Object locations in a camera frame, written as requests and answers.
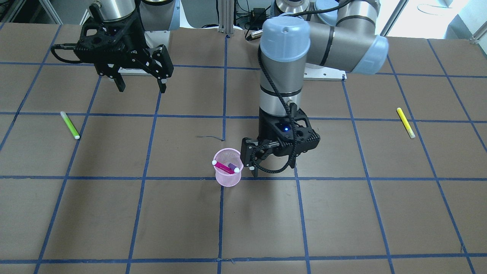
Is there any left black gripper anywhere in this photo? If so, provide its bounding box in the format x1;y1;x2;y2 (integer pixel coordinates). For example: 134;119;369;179
240;109;320;178

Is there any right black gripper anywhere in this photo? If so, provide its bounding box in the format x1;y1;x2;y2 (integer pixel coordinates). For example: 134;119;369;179
73;10;174;94

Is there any purple pen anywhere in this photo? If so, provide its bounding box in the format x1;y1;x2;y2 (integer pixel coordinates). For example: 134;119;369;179
227;163;240;173

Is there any pink pen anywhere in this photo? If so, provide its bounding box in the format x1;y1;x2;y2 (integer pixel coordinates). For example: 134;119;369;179
212;160;234;174

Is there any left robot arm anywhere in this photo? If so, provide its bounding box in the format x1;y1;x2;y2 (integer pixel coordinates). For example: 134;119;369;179
240;0;388;177

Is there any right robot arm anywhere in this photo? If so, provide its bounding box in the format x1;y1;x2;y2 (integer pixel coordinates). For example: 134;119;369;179
73;0;180;93

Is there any pink mesh cup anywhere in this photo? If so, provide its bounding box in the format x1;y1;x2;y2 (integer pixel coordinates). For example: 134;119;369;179
212;148;244;187

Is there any green pen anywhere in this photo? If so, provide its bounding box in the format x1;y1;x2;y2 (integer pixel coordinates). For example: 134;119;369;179
60;111;80;140

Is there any yellow pen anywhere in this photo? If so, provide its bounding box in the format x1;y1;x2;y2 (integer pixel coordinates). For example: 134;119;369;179
396;107;416;139

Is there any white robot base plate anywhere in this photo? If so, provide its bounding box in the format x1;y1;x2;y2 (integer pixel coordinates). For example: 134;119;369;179
303;63;347;81

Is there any aluminium frame post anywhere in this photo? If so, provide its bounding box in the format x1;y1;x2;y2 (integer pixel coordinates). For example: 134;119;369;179
216;0;236;37

